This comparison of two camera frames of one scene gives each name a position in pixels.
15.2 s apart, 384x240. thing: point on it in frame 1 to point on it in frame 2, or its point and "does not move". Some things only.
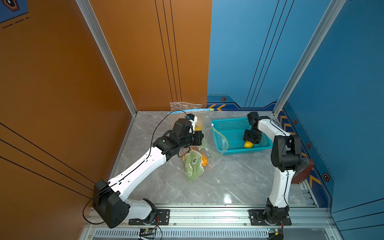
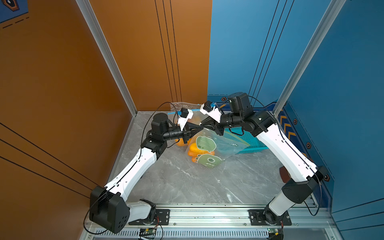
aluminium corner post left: (89, 15) does not move
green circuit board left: (148, 231) does not move
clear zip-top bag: (181, 106) does not move
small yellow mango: (248, 144) to (193, 147)
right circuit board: (273, 230) does not move
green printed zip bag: (193, 163) to (208, 148)
